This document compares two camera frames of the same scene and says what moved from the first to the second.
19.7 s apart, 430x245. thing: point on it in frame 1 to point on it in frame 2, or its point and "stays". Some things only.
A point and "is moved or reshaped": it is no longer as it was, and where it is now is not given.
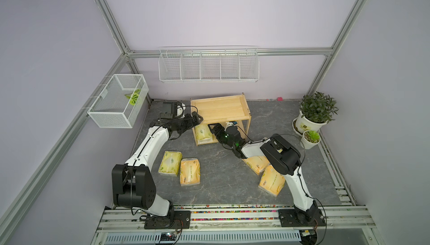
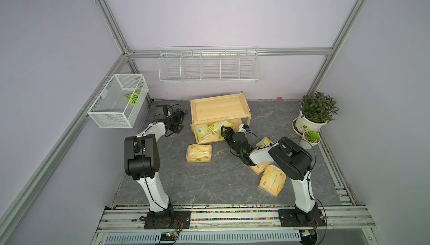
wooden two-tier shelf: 229,111 stays
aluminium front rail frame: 349,224 stays
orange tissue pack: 257,163 stays
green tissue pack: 204,135 stays
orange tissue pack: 190,172 to 199,153
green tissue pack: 171,163 is moved or reshaped
